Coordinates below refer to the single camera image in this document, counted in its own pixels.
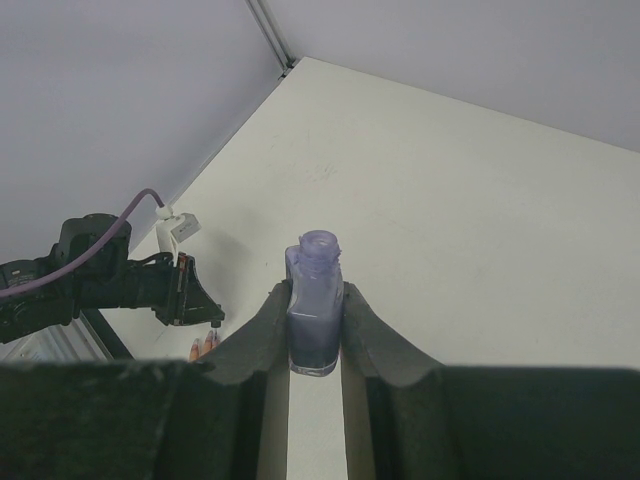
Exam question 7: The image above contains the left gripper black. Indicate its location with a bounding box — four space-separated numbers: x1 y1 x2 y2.
152 252 225 326

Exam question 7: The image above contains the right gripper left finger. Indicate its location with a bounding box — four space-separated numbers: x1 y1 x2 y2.
1 282 291 479

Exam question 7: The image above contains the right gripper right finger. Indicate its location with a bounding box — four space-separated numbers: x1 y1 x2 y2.
341 284 639 479

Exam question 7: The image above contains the purple nail polish bottle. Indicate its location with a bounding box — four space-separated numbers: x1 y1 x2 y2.
285 230 344 377

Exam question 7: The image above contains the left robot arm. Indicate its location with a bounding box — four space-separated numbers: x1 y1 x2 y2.
1 213 225 344

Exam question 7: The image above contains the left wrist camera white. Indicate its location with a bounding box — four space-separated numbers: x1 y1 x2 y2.
155 205 201 256

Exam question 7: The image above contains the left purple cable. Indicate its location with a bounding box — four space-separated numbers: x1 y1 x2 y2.
0 188 169 301

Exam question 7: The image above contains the left aluminium frame post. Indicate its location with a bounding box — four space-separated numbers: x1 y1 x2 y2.
245 0 298 79

